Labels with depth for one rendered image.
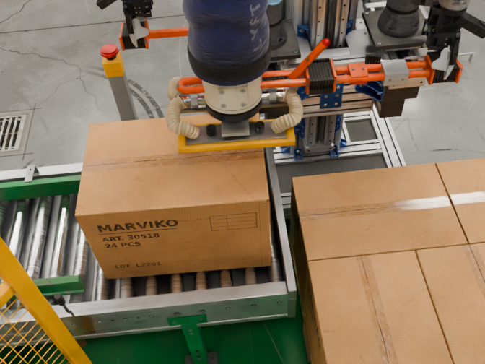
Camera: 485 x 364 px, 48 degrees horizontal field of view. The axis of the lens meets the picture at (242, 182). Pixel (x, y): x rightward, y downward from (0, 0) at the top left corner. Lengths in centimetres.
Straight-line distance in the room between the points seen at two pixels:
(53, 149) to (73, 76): 64
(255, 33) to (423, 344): 113
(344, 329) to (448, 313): 36
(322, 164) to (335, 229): 70
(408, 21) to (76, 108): 217
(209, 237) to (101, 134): 52
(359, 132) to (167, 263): 138
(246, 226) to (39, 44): 274
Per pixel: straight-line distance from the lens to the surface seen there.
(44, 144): 339
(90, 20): 427
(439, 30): 157
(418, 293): 200
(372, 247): 206
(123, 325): 203
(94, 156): 187
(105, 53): 212
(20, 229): 231
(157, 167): 178
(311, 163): 273
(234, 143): 155
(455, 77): 167
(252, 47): 139
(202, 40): 138
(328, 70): 158
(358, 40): 224
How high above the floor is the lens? 226
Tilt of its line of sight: 51 degrees down
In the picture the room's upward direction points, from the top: 5 degrees counter-clockwise
